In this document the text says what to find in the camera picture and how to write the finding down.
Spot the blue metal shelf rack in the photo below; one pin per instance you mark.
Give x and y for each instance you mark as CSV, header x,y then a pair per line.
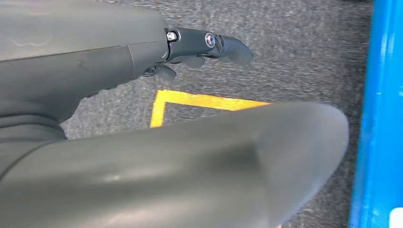
x,y
381,110

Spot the yellow floor tape square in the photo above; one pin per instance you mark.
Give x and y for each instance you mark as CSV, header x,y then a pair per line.
x,y
189,99

